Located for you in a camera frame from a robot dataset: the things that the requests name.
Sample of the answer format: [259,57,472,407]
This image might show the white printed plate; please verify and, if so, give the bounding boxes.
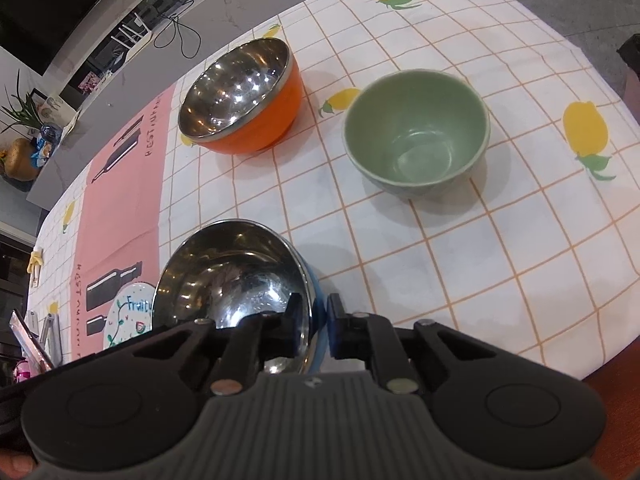
[102,282,157,351]

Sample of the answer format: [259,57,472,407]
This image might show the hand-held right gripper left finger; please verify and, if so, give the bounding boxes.
[127,292,312,395]

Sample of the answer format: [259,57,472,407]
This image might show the blue snack bags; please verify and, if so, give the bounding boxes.
[31,124,64,167]

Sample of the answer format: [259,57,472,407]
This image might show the pink placemat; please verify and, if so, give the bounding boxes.
[70,82,177,362]

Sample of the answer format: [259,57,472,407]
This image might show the black television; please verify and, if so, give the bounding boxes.
[0,0,197,78]

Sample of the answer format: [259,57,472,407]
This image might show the black cable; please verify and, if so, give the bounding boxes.
[152,12,202,59]

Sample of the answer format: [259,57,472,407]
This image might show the person's left hand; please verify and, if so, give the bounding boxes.
[0,452,37,480]

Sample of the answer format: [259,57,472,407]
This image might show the green ceramic bowl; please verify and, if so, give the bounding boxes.
[342,69,491,200]

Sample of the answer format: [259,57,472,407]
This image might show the white router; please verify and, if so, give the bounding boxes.
[111,10,152,54]

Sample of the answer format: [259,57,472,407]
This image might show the blue steel-lined bowl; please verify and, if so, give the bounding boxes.
[151,219,331,378]

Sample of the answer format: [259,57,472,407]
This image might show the red chair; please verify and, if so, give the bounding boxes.
[584,355,640,480]

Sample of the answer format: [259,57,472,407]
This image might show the checked lemon-print tablecloth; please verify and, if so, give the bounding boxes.
[25,0,640,382]

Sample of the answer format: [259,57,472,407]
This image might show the bin with black bag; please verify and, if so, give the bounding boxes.
[617,34,640,92]

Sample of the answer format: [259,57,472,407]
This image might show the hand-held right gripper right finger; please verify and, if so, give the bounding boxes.
[326,295,481,395]

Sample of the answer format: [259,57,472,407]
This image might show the golden vase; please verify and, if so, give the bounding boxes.
[0,138,41,182]

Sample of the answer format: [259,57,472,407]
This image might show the orange steel-lined bowl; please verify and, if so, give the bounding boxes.
[177,37,304,155]

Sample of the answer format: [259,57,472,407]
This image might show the green potted grass plant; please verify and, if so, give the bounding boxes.
[0,70,44,134]

